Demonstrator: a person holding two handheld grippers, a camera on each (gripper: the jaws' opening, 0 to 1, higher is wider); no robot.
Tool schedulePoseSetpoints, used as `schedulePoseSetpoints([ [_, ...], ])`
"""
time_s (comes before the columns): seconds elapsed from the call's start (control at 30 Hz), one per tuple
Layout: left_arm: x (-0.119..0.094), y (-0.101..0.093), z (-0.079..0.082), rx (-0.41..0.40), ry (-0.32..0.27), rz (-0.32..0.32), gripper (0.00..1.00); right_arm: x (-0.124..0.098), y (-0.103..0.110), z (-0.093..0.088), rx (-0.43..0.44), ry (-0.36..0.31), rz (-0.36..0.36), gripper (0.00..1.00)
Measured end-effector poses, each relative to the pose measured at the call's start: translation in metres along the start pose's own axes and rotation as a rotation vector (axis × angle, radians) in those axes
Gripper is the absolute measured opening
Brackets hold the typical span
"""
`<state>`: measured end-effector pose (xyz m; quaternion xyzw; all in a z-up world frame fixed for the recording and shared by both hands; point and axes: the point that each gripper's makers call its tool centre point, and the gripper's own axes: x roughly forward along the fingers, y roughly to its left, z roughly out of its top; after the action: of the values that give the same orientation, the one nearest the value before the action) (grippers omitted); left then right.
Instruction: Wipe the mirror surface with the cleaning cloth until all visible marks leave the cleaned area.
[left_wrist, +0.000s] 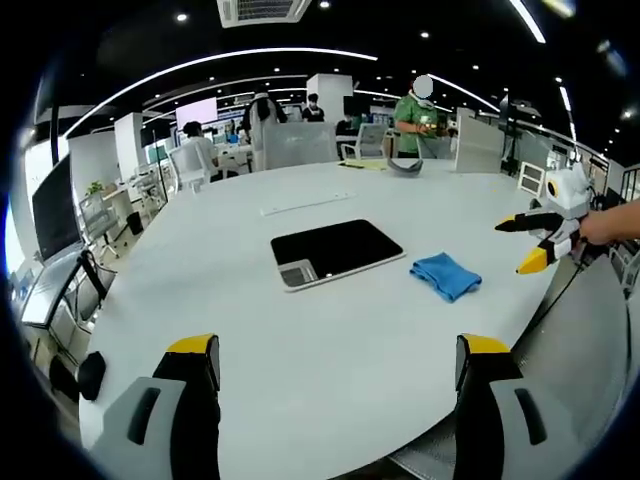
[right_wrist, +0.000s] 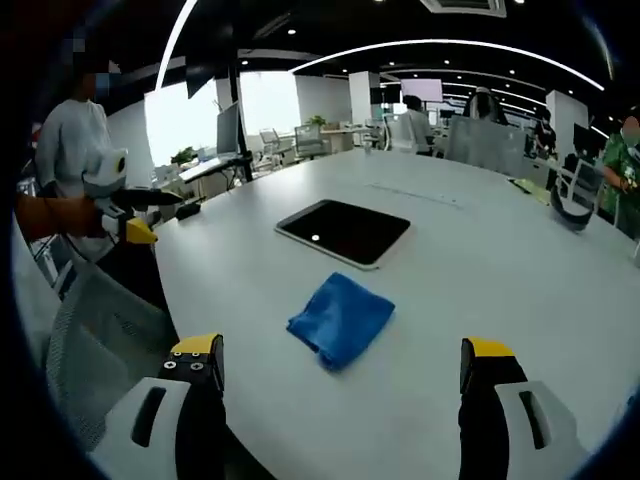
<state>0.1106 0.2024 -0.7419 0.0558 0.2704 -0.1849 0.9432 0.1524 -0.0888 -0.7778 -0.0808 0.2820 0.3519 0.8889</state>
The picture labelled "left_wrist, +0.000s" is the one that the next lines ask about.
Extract black pouch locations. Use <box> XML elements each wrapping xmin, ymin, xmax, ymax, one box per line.
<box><xmin>78</xmin><ymin>351</ymin><xmax>107</xmax><ymax>402</ymax></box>

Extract white open box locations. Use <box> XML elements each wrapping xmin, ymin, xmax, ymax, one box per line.
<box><xmin>517</xmin><ymin>161</ymin><xmax>547</xmax><ymax>197</ymax></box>

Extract curved ceiling light strip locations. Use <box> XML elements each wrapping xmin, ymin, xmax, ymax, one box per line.
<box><xmin>64</xmin><ymin>48</ymin><xmax>379</xmax><ymax>139</ymax></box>

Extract dark edged side desk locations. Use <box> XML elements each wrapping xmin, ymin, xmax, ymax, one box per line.
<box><xmin>19</xmin><ymin>249</ymin><xmax>86</xmax><ymax>331</ymax></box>

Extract bright wall screen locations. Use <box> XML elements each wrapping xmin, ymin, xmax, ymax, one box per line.
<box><xmin>174</xmin><ymin>97</ymin><xmax>219</xmax><ymax>134</ymax></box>

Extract grey mesh office chair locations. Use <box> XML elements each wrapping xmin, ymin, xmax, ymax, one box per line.
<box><xmin>389</xmin><ymin>249</ymin><xmax>629</xmax><ymax>480</ymax></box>

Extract black railing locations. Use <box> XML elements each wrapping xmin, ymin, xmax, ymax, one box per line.
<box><xmin>602</xmin><ymin>163</ymin><xmax>640</xmax><ymax>206</ymax></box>

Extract ceiling air vent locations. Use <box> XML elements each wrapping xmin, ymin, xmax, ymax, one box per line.
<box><xmin>216</xmin><ymin>0</ymin><xmax>314</xmax><ymax>29</ymax></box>

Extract person's right hand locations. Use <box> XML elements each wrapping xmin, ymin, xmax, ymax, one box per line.
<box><xmin>579</xmin><ymin>203</ymin><xmax>627</xmax><ymax>248</ymax></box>

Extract grey mesh chair back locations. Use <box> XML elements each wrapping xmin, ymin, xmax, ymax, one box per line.
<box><xmin>262</xmin><ymin>121</ymin><xmax>339</xmax><ymax>171</ymax></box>

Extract white desk partition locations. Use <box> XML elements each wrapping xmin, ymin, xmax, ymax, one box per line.
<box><xmin>453</xmin><ymin>108</ymin><xmax>504</xmax><ymax>175</ymax></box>

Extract large computer monitor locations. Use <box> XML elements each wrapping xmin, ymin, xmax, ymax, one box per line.
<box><xmin>31</xmin><ymin>153</ymin><xmax>83</xmax><ymax>262</ymax></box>

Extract white office chair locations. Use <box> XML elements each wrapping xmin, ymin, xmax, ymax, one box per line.
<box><xmin>339</xmin><ymin>123</ymin><xmax>387</xmax><ymax>160</ymax></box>
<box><xmin>167</xmin><ymin>147</ymin><xmax>212</xmax><ymax>194</ymax></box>

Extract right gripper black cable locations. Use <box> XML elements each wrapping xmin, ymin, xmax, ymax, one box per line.
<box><xmin>527</xmin><ymin>249</ymin><xmax>591</xmax><ymax>334</ymax></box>

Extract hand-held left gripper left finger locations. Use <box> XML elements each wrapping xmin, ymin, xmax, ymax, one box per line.
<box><xmin>85</xmin><ymin>333</ymin><xmax>222</xmax><ymax>480</ymax></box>

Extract black tripod stand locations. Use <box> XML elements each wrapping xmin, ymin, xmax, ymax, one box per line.
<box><xmin>498</xmin><ymin>93</ymin><xmax>542</xmax><ymax>177</ymax></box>

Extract yellow paper sheet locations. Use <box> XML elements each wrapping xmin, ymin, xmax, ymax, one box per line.
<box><xmin>338</xmin><ymin>158</ymin><xmax>389</xmax><ymax>172</ymax></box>

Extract light mesh office chair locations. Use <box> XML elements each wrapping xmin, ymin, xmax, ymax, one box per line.
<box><xmin>78</xmin><ymin>191</ymin><xmax>121</xmax><ymax>260</ymax></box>

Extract blue cleaning cloth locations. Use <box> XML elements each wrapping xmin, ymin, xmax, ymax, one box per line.
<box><xmin>409</xmin><ymin>252</ymin><xmax>484</xmax><ymax>304</ymax></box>

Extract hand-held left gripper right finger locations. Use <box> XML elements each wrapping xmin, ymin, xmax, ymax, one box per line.
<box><xmin>453</xmin><ymin>333</ymin><xmax>571</xmax><ymax>480</ymax></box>

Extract straight ceiling light strip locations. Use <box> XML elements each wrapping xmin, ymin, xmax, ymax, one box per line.
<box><xmin>508</xmin><ymin>0</ymin><xmax>547</xmax><ymax>44</ymax></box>

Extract grey curved headset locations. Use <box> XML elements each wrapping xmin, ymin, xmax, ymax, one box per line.
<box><xmin>387</xmin><ymin>157</ymin><xmax>426</xmax><ymax>180</ymax></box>

